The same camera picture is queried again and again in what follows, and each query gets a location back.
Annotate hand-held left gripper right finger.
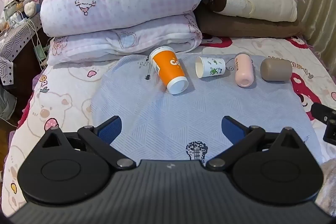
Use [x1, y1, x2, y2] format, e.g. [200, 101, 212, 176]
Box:
[206, 116, 307, 170]

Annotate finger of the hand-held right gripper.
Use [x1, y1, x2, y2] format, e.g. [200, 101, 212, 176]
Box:
[311, 103, 336, 146]

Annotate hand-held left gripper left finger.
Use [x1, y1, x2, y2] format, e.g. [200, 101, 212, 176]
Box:
[31, 116, 136, 170]

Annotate pink bottle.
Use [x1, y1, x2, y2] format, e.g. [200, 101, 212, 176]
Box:
[234, 53, 253, 87]

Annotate small white green-print paper cup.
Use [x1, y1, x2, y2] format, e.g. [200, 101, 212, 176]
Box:
[195, 56, 226, 79]

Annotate taupe plastic cup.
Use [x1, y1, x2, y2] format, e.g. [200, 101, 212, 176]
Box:
[260, 58, 293, 82]

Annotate orange paper cup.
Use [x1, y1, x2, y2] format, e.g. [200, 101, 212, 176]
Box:
[149, 46, 189, 95]

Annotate light blue textured towel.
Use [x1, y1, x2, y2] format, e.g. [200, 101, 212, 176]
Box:
[91, 53, 323, 165]

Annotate pink fluffy cloth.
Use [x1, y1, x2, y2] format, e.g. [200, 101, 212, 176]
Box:
[319, 160, 336, 207]

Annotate brown pillow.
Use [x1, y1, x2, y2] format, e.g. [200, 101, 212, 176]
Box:
[194, 6, 306, 39]

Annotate dark wooden nightstand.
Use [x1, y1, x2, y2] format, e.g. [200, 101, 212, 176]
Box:
[9, 38, 49, 111]

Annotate grey cloth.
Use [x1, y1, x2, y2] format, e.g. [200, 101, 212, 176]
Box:
[0, 86, 17, 121]

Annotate beige curtain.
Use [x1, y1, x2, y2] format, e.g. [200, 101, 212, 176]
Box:
[299, 0, 336, 56]

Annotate cream folded blanket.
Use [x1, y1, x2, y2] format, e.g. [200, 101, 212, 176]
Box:
[203, 0, 298, 22]

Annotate pink checkered folded quilt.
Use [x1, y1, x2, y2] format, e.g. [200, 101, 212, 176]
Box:
[40, 0, 206, 66]

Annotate patterned bedside table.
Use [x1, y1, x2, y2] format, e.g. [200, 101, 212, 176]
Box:
[0, 13, 42, 86]

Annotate white charging cable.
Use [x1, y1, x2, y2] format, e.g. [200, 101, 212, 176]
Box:
[26, 18, 45, 67]

